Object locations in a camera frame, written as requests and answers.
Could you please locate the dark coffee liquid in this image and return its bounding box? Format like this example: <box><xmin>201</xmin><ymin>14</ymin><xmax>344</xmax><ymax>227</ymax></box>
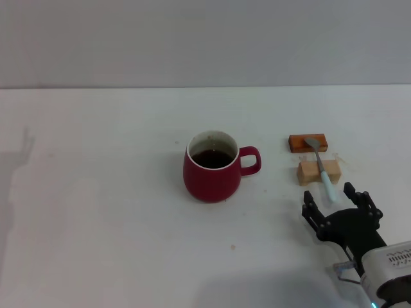
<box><xmin>191</xmin><ymin>149</ymin><xmax>235</xmax><ymax>169</ymax></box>

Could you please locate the red ceramic mug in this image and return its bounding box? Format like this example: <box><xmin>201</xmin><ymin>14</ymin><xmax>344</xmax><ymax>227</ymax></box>
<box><xmin>182</xmin><ymin>130</ymin><xmax>262</xmax><ymax>203</ymax></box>

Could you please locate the grey cable with metal connectors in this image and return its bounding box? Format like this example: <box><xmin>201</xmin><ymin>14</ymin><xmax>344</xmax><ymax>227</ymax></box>
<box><xmin>333</xmin><ymin>246</ymin><xmax>365</xmax><ymax>285</ymax></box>

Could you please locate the dark brown wooden block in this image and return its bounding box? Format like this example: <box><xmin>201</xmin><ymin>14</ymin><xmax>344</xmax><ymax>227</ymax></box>
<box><xmin>288</xmin><ymin>133</ymin><xmax>329</xmax><ymax>155</ymax></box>

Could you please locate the light wooden spoon rest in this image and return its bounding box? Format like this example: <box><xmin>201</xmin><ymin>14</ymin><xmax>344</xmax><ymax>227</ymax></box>
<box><xmin>296</xmin><ymin>160</ymin><xmax>342</xmax><ymax>187</ymax></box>

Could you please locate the blue-handled metal spoon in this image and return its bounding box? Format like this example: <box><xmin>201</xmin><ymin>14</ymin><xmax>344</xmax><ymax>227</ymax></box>
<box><xmin>304</xmin><ymin>137</ymin><xmax>337</xmax><ymax>203</ymax></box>

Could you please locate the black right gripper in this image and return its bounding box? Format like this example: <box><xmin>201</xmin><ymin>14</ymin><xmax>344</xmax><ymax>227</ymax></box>
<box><xmin>301</xmin><ymin>182</ymin><xmax>388</xmax><ymax>261</ymax></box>

